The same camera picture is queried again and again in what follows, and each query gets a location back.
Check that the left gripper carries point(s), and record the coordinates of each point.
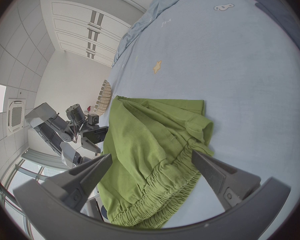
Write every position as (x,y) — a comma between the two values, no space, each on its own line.
(95,134)

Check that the ceiling air vent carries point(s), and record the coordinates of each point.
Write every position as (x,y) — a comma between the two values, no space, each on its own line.
(15,116)

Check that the round woven basket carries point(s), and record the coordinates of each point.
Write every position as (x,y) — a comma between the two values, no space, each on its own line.
(103,99)

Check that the pale blue quilt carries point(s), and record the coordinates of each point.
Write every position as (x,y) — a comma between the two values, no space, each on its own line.
(150,11)

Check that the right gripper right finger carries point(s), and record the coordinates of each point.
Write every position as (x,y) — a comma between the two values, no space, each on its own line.
(222,184)

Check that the green shorts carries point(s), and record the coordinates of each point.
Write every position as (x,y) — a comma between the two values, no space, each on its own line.
(145,146)

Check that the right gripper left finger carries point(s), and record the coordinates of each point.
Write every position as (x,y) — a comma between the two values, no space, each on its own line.
(90,176)

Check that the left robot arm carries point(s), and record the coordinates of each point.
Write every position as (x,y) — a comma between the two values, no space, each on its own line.
(52,134)

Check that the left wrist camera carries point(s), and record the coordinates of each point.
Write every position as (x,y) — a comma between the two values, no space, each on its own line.
(93,119)

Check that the white wardrobe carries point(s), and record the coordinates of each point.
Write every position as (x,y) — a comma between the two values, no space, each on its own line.
(90,29)

